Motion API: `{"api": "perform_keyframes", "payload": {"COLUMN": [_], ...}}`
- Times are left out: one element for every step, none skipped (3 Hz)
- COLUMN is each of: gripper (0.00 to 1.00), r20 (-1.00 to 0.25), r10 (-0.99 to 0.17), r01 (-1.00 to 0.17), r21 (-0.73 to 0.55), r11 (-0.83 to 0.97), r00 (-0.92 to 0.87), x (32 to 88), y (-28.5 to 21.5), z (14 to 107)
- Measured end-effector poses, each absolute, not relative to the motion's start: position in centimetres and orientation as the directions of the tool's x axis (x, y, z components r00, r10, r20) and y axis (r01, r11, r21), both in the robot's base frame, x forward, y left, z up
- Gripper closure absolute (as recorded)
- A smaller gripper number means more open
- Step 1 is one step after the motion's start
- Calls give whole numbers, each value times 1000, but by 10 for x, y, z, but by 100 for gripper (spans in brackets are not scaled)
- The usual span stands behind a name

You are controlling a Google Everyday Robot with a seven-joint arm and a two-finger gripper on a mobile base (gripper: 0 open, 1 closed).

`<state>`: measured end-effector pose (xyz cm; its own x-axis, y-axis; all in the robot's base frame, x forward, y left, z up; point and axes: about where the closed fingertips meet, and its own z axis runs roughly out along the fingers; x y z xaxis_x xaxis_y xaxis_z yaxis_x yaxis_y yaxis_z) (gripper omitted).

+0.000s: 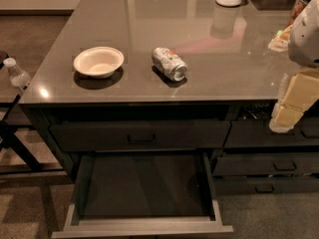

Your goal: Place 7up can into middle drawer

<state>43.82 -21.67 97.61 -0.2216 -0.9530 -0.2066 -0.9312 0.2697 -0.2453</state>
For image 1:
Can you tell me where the right middle dark drawer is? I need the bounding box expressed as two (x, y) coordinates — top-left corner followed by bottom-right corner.
(212, 152), (319, 176)

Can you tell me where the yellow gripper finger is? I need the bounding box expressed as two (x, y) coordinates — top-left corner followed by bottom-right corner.
(269, 104), (303, 133)
(283, 68), (319, 112)

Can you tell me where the silver 7up soda can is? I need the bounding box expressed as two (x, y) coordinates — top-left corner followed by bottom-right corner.
(152, 48), (187, 82)

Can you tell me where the white paper bowl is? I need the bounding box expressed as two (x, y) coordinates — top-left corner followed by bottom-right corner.
(73, 47), (124, 79)

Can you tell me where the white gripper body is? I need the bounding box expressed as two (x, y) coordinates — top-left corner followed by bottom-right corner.
(288, 0), (319, 68)

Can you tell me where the clear plastic water bottle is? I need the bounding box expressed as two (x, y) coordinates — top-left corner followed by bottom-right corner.
(3, 58), (31, 96)

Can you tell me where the closed dark top drawer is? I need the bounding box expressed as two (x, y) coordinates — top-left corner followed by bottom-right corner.
(50, 119), (230, 152)

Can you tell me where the snack packet on counter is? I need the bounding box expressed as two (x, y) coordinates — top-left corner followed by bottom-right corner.
(268, 25), (292, 52)

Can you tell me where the dark side table frame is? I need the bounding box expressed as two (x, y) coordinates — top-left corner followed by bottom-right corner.
(0, 51), (63, 174)

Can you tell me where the open dark middle drawer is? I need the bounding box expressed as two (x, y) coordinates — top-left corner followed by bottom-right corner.
(52, 150), (233, 239)

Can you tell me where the glass jar of nuts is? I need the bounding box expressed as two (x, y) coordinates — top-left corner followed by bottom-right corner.
(287, 0), (311, 26)

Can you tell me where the right top dark drawer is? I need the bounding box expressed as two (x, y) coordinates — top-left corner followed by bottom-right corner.
(224, 118), (319, 148)

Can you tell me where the right bottom dark drawer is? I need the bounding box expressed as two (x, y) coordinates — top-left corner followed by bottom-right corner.
(214, 177), (319, 195)

